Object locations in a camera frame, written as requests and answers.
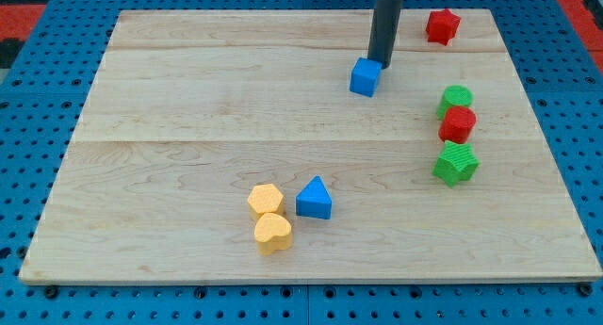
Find blue triangle block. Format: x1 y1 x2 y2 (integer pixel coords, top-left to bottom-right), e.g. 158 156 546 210
296 176 333 219

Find yellow heart block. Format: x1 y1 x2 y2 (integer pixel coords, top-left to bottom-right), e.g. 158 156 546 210
253 213 293 255

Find red star block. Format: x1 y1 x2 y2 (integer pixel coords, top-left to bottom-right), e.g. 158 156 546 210
425 8 462 45

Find light wooden board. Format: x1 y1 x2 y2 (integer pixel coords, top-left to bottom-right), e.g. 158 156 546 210
20 9 602 285

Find yellow hexagon block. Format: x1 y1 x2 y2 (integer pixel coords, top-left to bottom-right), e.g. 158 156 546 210
247 184 285 221

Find green cylinder block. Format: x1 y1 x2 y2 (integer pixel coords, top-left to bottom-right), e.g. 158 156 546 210
436 85 474 120

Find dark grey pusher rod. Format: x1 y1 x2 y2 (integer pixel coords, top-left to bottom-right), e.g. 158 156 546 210
367 0 403 69

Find blue cube block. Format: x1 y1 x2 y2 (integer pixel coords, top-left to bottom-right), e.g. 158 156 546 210
349 57 382 97

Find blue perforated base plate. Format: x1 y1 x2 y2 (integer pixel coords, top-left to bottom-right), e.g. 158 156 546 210
1 0 602 324

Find green star block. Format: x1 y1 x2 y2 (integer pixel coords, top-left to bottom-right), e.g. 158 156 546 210
432 140 481 187

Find red cylinder block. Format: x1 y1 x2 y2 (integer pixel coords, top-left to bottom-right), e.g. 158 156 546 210
438 106 477 144

